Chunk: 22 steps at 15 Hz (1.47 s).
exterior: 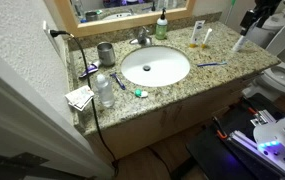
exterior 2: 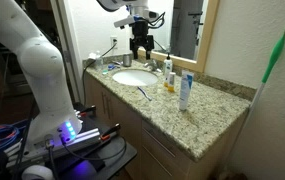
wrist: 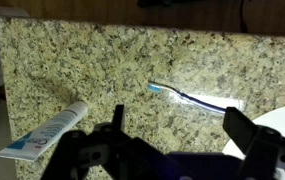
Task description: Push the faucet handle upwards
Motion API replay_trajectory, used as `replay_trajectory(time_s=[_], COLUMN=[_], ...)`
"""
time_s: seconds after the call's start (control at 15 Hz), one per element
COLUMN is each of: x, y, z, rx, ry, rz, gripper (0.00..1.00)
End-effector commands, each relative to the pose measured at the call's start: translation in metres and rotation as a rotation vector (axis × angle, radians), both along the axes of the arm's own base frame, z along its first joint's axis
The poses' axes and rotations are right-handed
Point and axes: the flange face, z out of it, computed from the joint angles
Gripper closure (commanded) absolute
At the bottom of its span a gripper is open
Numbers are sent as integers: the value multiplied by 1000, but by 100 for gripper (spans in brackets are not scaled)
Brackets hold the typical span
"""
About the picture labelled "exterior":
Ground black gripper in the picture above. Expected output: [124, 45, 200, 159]
[239, 9, 260, 37]

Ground chrome faucet handle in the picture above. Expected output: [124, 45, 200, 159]
[137, 25, 151, 36]

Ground chrome faucet spout and base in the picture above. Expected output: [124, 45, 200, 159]
[129, 32, 153, 47]

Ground green tipped pole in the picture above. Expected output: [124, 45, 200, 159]
[224, 0, 238, 25]

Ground plain white tube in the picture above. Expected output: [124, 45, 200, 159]
[231, 34, 248, 53]

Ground small white tube yellow cap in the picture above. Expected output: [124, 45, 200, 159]
[200, 27, 214, 50]

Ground large white tube yellow cap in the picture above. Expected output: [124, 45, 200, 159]
[189, 19, 206, 49]

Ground blue toothbrush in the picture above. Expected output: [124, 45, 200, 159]
[196, 61, 228, 68]

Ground white toilet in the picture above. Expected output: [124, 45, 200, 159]
[241, 13, 285, 102]

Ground green hand soap bottle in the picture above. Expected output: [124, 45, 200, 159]
[154, 7, 169, 41]

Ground white oval sink basin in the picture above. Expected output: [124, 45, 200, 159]
[120, 45, 192, 88]

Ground green white contact lens case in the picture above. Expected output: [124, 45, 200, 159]
[134, 88, 149, 99]

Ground black robot cart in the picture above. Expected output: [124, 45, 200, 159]
[185, 93, 285, 180]

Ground blue razor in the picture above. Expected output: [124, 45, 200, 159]
[109, 72, 127, 91]

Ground grey metal cup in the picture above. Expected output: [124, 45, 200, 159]
[96, 41, 116, 67]

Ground beige vanity cabinet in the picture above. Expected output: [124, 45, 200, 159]
[88, 71, 270, 162]

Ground clear plastic water bottle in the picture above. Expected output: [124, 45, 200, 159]
[95, 73, 116, 109]

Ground purple toothpaste tube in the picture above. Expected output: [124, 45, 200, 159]
[78, 59, 102, 80]

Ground white paper packet stack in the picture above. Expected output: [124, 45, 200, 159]
[64, 84, 96, 112]

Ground white door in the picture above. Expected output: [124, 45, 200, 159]
[0, 43, 115, 180]

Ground aluminium bracket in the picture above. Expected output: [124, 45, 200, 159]
[250, 109, 277, 128]

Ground orange handled clamp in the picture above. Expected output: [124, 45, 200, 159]
[211, 116, 230, 140]

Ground wooden framed wall mirror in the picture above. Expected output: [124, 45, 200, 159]
[53, 0, 197, 38]

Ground black power cable with plug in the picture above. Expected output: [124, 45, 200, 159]
[49, 29, 120, 178]

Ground white wall power outlet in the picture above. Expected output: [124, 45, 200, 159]
[42, 20, 62, 54]

